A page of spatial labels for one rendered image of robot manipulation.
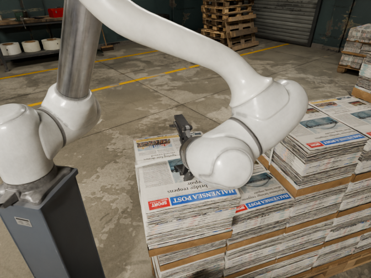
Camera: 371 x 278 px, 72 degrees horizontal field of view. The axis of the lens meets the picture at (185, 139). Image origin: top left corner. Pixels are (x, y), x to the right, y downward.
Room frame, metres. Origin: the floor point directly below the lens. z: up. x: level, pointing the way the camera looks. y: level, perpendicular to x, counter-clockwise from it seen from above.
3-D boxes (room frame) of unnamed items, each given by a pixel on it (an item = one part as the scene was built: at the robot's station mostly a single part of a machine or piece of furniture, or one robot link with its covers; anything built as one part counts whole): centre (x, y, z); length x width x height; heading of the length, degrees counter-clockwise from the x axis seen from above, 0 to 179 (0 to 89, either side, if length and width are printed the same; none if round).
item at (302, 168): (0.98, -0.52, 0.95); 0.38 x 0.29 x 0.23; 18
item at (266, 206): (0.93, -0.39, 0.42); 1.17 x 0.39 x 0.83; 108
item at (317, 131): (0.98, -0.53, 1.06); 0.37 x 0.29 x 0.01; 18
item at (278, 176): (0.98, -0.52, 0.86); 0.38 x 0.29 x 0.04; 18
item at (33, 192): (0.65, 0.52, 1.03); 0.22 x 0.18 x 0.06; 167
